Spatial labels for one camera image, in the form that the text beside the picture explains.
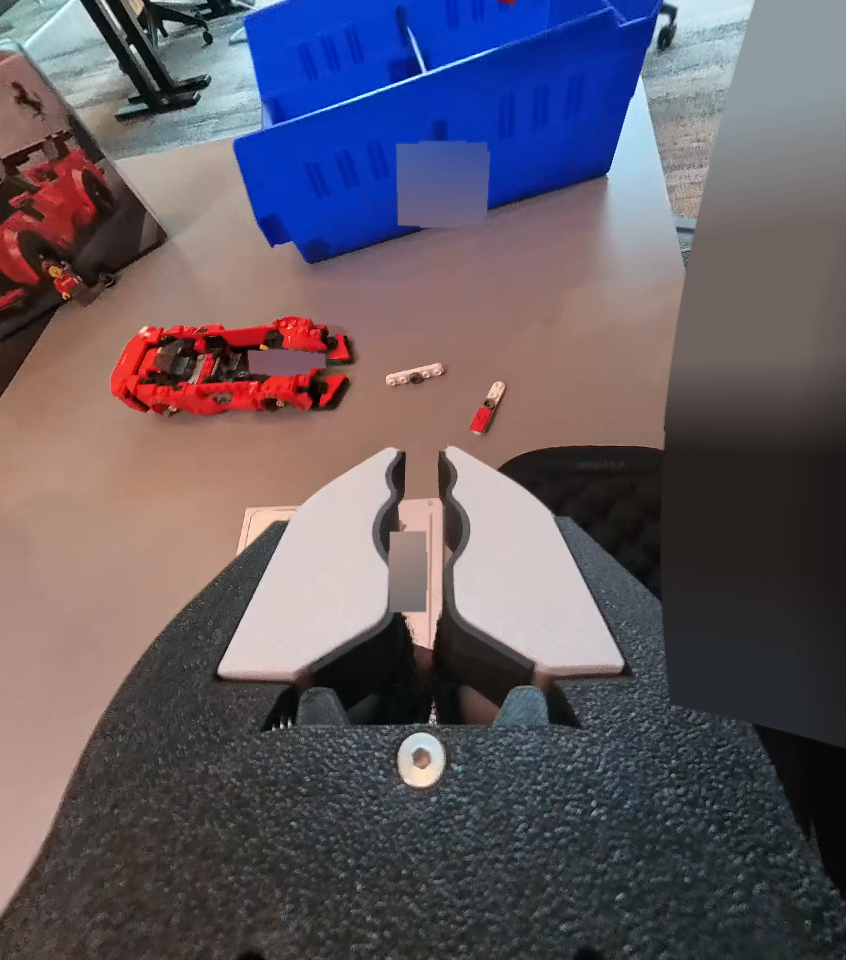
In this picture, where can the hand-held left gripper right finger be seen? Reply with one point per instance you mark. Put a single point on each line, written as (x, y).
(528, 592)

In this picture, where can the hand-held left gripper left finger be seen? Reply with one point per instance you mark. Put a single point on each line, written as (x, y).
(318, 585)

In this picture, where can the red and white brick assembly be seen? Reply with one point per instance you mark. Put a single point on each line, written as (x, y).
(481, 420)

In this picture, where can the black seat cushion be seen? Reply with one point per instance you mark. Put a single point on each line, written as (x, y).
(602, 510)

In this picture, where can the white toy brick plate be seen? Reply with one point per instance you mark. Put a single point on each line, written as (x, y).
(430, 370)

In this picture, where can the red toy brick car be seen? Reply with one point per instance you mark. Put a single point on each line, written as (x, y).
(138, 367)

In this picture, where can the blue plastic bin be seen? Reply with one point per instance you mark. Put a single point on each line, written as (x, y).
(333, 187)

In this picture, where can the toy car picture box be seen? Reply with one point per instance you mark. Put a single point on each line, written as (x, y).
(18, 225)

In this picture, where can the black chair caster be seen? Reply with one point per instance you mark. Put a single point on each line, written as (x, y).
(667, 34)

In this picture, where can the black table leg frame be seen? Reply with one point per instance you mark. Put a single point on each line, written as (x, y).
(145, 75)

